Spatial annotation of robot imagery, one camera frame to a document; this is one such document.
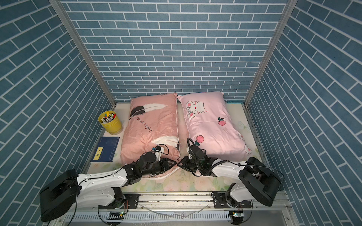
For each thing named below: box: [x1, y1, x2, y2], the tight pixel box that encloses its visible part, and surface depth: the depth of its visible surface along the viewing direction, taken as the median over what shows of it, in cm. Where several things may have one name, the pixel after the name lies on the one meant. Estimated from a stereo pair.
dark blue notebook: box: [90, 136, 120, 163], surface depth 94 cm
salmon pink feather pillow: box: [120, 92, 181, 178], surface depth 95 cm
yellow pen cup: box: [98, 110, 123, 136], surface depth 96 cm
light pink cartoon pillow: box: [177, 91, 253, 162], surface depth 93 cm
